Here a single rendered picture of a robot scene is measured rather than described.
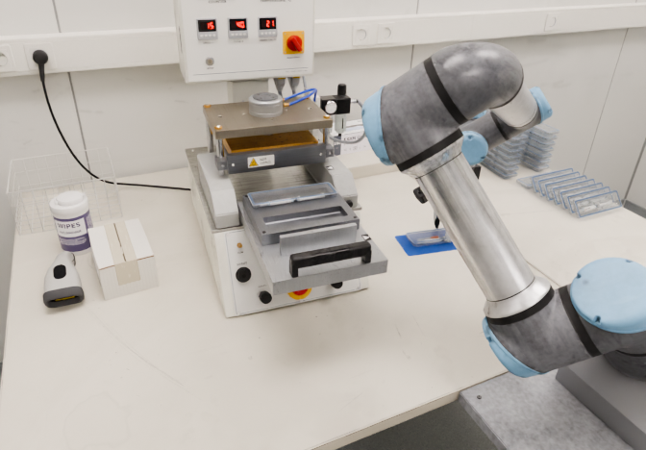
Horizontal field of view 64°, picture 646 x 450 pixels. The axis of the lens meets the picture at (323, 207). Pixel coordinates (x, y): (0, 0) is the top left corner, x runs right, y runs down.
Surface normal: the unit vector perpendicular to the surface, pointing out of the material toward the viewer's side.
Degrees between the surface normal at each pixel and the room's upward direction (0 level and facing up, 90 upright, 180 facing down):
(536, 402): 0
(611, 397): 45
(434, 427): 0
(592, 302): 38
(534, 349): 79
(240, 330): 0
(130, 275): 89
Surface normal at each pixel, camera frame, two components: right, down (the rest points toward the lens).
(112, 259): 0.01, -0.88
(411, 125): -0.28, 0.26
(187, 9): 0.34, 0.47
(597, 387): -0.62, -0.48
